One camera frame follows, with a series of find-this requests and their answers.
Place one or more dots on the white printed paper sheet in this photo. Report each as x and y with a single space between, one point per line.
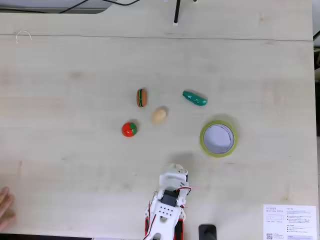
287 222

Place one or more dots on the black tripod leg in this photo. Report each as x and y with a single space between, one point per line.
176 12

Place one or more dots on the green toy cucumber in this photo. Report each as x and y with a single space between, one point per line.
195 98

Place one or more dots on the yellow packing tape roll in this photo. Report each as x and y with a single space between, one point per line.
203 143

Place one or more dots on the toy hamburger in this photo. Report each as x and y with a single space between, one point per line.
141 98

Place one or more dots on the red toy tomato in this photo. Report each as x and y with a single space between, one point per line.
129 129

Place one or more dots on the beige toy egg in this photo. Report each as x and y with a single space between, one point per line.
159 115

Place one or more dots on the person's hand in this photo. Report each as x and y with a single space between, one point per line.
6 207

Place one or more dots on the black stand pole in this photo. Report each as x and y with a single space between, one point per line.
207 232

